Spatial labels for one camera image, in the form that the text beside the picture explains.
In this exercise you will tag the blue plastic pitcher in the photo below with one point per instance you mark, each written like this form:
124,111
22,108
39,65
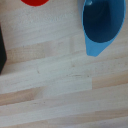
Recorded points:
100,20

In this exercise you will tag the red round bowl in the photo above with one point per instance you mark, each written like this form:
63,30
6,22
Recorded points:
34,2

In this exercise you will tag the blue black-padded gripper finger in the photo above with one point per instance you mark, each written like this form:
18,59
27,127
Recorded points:
2,50

